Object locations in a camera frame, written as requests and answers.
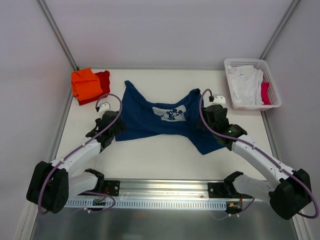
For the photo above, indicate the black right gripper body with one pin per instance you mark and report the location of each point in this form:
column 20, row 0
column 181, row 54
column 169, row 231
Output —
column 208, row 118

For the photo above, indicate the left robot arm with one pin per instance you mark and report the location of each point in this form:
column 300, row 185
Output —
column 53, row 183

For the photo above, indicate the aluminium corner post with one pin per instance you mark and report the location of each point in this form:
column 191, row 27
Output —
column 280, row 27
column 57, row 33

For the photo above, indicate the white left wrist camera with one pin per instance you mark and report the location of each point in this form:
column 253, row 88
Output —
column 102, row 108

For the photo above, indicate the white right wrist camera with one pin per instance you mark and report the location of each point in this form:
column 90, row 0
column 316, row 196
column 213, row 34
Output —
column 217, row 99

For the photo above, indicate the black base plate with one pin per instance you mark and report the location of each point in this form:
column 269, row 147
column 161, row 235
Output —
column 217, row 190
column 110, row 187

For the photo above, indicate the orange folded t shirt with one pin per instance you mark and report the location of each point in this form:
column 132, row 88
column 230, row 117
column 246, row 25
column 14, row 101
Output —
column 85, row 84

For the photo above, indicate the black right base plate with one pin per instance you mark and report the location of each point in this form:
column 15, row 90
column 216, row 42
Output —
column 217, row 190

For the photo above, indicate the aluminium front rail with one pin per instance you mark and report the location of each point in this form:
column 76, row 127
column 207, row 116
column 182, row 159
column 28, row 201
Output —
column 161, row 189

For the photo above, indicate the white plastic basket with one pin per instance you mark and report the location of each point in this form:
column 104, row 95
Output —
column 273, row 92

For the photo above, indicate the left aluminium corner post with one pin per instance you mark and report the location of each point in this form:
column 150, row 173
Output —
column 57, row 33

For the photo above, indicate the white t shirt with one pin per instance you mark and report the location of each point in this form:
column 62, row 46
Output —
column 246, row 83

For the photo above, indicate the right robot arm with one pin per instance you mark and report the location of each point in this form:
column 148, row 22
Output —
column 287, row 190

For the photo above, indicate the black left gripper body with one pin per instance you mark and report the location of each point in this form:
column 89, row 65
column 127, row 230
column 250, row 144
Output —
column 116, row 122

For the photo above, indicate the white slotted cable duct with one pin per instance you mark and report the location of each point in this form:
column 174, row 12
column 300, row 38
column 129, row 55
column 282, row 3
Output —
column 152, row 204

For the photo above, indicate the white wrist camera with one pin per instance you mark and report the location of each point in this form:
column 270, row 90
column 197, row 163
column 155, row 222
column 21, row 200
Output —
column 217, row 99
column 102, row 108

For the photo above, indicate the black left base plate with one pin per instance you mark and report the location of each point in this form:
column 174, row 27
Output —
column 110, row 187

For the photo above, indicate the right aluminium corner post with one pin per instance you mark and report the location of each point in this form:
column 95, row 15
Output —
column 280, row 27

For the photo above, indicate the pink t shirt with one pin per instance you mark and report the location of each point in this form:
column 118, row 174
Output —
column 264, row 93

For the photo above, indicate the red folded t shirt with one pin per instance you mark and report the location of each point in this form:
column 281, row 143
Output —
column 104, row 78

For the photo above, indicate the blue printed t shirt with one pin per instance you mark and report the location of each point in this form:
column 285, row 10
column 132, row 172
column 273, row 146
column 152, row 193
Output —
column 145, row 119

